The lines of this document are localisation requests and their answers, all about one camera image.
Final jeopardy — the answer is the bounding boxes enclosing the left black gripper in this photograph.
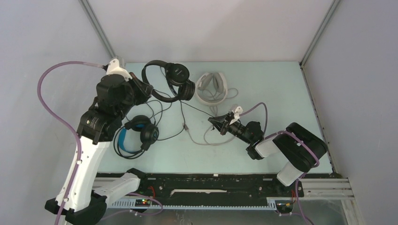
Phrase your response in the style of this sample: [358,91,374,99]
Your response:
[115,72,153,119]

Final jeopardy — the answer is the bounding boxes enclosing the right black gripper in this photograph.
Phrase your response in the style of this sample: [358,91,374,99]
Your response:
[208,112,252,144]

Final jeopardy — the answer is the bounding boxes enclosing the white headphones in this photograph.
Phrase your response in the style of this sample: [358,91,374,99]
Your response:
[194,72,228,106]

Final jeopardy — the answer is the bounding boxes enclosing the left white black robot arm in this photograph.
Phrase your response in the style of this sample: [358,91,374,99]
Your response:
[45,74,153,225]

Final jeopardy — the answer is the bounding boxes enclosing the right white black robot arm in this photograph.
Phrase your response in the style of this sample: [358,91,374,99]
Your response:
[208,113,328,196]

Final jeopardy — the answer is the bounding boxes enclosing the black blue headphones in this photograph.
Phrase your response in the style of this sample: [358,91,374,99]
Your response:
[113,115,160,160]

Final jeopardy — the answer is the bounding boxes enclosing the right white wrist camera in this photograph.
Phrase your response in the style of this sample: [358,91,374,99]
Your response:
[230,105,243,121]

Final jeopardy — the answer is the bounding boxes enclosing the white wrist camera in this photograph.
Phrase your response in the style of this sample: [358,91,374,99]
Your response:
[230,105,243,121]
[106,56,132,81]

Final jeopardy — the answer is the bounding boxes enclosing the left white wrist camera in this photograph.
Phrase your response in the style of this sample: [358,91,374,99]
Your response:
[106,56,132,81]

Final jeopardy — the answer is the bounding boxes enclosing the black blue headphone cable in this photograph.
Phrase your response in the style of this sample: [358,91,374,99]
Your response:
[113,67,186,159]

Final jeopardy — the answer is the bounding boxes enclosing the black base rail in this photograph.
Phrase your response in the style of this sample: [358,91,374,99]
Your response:
[137,172,305,208]

